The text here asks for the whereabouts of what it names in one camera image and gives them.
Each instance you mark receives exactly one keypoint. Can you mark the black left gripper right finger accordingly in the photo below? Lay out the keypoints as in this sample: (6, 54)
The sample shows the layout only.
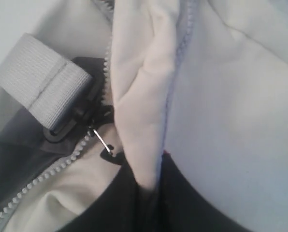
(183, 209)

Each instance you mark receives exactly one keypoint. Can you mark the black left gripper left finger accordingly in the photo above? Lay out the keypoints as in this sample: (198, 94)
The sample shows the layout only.
(118, 209)

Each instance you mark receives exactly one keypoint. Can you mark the white canvas duffel bag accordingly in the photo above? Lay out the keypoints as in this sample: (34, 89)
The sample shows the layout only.
(86, 83)

